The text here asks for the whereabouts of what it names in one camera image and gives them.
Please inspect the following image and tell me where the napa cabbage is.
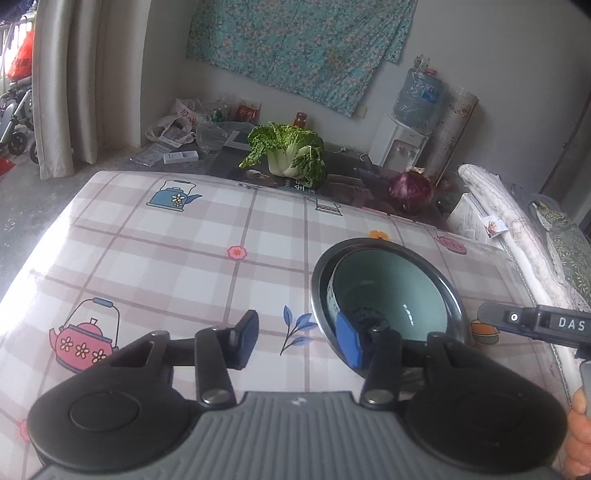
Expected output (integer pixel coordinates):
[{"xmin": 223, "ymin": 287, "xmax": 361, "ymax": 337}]
[{"xmin": 239, "ymin": 121, "xmax": 326, "ymax": 190}]

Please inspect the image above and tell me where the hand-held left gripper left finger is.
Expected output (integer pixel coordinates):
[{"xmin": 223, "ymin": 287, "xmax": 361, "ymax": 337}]
[{"xmin": 111, "ymin": 309, "xmax": 260, "ymax": 408}]

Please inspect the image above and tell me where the white paper bag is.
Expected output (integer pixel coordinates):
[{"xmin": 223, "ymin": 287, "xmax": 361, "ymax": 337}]
[{"xmin": 447, "ymin": 191, "xmax": 502, "ymax": 243}]

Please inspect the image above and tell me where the teal floral wall cloth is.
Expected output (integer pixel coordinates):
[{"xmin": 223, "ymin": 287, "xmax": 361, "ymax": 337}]
[{"xmin": 186, "ymin": 0, "xmax": 419, "ymax": 116}]

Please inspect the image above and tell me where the red onion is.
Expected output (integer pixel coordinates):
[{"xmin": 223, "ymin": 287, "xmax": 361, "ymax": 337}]
[{"xmin": 388, "ymin": 167, "xmax": 435, "ymax": 214}]

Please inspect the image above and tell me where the beige curtain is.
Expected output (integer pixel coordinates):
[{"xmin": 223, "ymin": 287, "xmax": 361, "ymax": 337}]
[{"xmin": 33, "ymin": 0, "xmax": 160, "ymax": 181}]

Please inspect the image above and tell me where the rolled white quilt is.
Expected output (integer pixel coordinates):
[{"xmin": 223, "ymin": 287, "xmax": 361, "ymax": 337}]
[{"xmin": 457, "ymin": 164, "xmax": 585, "ymax": 315}]

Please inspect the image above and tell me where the teal ceramic bowl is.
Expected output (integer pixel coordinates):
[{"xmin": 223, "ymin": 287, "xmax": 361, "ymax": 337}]
[{"xmin": 325, "ymin": 248, "xmax": 455, "ymax": 344}]

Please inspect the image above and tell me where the blue water jug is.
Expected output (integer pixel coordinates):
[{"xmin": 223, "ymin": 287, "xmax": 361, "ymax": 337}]
[{"xmin": 392, "ymin": 65, "xmax": 445, "ymax": 134}]

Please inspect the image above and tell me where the white water dispenser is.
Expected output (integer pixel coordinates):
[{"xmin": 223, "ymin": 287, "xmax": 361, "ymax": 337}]
[{"xmin": 368, "ymin": 113, "xmax": 429, "ymax": 169}]

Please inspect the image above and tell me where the wheelchair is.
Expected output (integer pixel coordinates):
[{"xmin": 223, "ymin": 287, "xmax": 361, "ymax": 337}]
[{"xmin": 0, "ymin": 78, "xmax": 40, "ymax": 164}]

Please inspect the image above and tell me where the clear plastic packet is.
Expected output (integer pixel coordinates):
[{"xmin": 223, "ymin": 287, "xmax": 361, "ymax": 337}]
[{"xmin": 131, "ymin": 143, "xmax": 171, "ymax": 166}]

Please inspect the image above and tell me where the dark side table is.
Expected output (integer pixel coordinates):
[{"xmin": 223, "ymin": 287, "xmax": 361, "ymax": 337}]
[{"xmin": 124, "ymin": 138, "xmax": 458, "ymax": 232}]

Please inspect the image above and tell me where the green patterned cushion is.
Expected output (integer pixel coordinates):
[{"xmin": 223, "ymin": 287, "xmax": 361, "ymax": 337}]
[{"xmin": 536, "ymin": 200, "xmax": 591, "ymax": 308}]

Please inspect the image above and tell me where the patterned paper roll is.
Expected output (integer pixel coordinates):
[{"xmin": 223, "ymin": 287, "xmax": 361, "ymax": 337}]
[{"xmin": 422, "ymin": 88, "xmax": 478, "ymax": 185}]

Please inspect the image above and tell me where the person's right hand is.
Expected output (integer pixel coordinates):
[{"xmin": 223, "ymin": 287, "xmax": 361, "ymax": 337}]
[{"xmin": 566, "ymin": 387, "xmax": 591, "ymax": 476}]

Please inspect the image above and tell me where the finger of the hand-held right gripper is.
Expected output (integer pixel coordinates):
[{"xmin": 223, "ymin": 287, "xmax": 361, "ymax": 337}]
[{"xmin": 477, "ymin": 300, "xmax": 540, "ymax": 337}]

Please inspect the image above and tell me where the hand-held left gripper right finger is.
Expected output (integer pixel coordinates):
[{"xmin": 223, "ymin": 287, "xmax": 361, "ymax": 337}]
[{"xmin": 335, "ymin": 313, "xmax": 500, "ymax": 409}]

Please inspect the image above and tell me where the orange plastic bag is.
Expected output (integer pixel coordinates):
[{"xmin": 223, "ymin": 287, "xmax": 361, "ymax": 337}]
[{"xmin": 7, "ymin": 30, "xmax": 35, "ymax": 81}]

